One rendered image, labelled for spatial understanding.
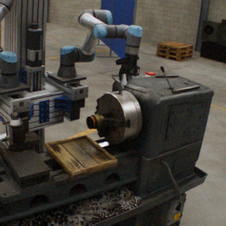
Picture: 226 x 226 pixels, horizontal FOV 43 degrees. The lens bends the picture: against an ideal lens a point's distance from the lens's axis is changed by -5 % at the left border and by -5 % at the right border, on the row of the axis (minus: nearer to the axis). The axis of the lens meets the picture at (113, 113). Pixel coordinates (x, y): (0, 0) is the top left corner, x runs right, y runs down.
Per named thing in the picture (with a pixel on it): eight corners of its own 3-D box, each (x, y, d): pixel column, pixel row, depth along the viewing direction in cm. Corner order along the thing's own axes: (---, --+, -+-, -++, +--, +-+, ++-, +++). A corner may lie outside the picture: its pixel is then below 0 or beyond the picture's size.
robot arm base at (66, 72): (53, 74, 231) (54, 62, 227) (69, 71, 240) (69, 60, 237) (64, 79, 221) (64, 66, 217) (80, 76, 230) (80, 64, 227)
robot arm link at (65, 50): (58, 61, 229) (58, 45, 224) (74, 61, 235) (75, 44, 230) (61, 65, 219) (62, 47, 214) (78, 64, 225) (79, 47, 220)
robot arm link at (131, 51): (123, 44, 159) (135, 44, 163) (121, 52, 161) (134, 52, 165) (130, 48, 153) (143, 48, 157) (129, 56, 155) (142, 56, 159)
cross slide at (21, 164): (22, 140, 177) (21, 133, 175) (50, 177, 145) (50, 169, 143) (-4, 145, 167) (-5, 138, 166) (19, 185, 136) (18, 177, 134)
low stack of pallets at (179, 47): (171, 52, 1044) (172, 41, 1027) (192, 57, 999) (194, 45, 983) (155, 56, 948) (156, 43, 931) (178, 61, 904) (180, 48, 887)
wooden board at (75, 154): (86, 139, 199) (86, 133, 197) (117, 165, 172) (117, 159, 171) (44, 148, 182) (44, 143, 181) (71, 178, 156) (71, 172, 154)
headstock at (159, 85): (164, 116, 249) (170, 71, 234) (207, 139, 214) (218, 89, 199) (105, 129, 216) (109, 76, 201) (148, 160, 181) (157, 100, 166)
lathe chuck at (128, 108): (105, 126, 203) (111, 83, 189) (132, 150, 181) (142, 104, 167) (93, 128, 198) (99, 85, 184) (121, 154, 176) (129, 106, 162)
